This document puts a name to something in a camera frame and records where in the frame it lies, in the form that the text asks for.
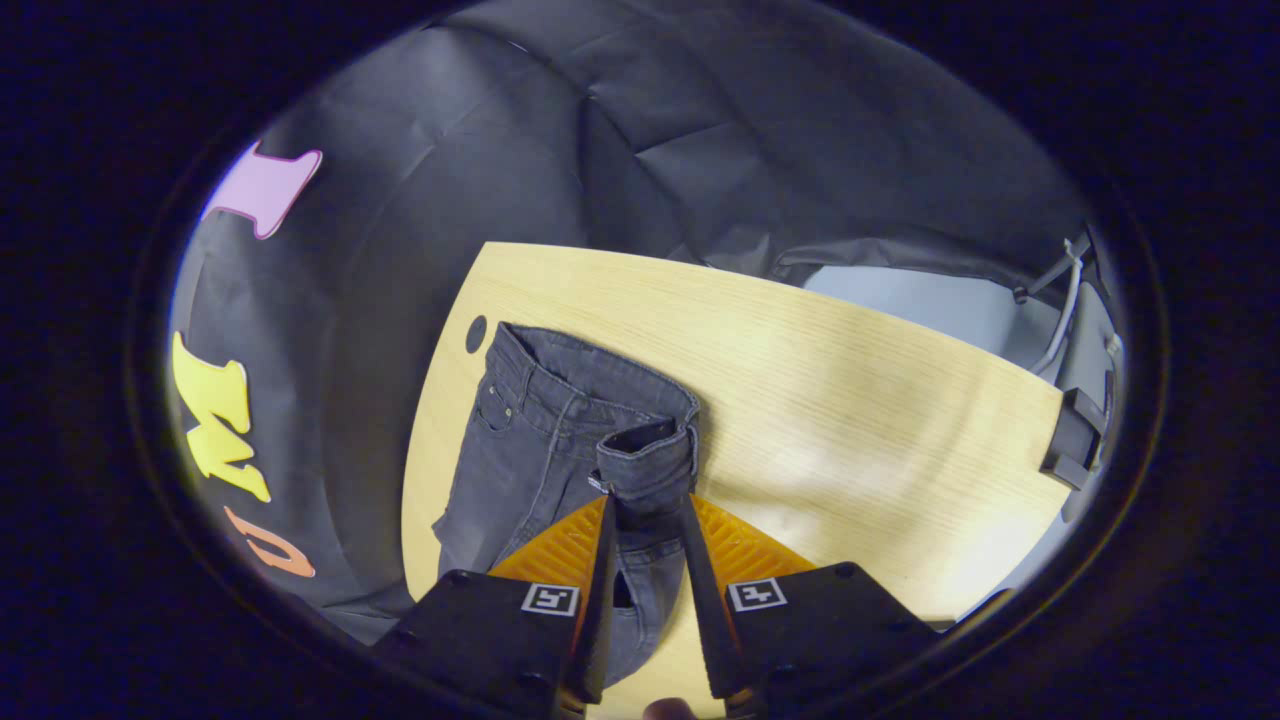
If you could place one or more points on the black table clamp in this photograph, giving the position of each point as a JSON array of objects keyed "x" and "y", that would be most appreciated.
[{"x": 1072, "y": 440}]

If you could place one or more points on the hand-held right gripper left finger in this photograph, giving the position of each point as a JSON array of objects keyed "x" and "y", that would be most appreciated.
[{"x": 600, "y": 600}]

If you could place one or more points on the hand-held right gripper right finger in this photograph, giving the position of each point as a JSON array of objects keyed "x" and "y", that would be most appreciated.
[{"x": 705, "y": 600}]

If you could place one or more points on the dark grey jeans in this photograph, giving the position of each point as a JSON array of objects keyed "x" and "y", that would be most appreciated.
[{"x": 530, "y": 440}]

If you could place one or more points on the black backdrop cloth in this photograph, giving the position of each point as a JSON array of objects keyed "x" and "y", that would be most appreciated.
[{"x": 450, "y": 150}]

